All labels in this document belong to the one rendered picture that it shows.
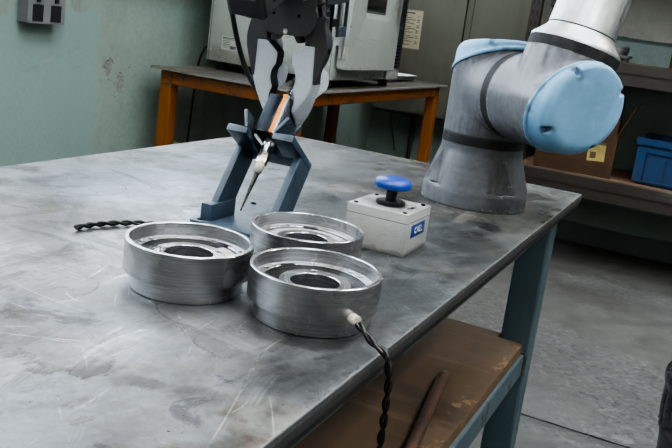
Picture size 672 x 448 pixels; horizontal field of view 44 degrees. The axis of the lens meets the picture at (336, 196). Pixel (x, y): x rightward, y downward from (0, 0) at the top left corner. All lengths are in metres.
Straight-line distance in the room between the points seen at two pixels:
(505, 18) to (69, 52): 2.45
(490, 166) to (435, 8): 3.50
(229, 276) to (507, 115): 0.52
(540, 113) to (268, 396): 0.59
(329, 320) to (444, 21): 4.04
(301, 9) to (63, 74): 1.98
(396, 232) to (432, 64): 3.78
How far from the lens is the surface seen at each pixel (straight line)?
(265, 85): 0.92
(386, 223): 0.86
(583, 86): 1.02
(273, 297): 0.61
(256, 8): 0.82
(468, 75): 1.15
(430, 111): 4.05
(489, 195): 1.14
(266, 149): 0.89
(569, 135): 1.03
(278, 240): 0.73
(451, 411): 1.13
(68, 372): 0.54
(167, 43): 3.21
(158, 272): 0.65
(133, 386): 0.53
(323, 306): 0.61
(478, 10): 4.55
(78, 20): 2.84
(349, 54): 2.95
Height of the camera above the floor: 1.03
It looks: 12 degrees down
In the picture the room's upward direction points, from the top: 8 degrees clockwise
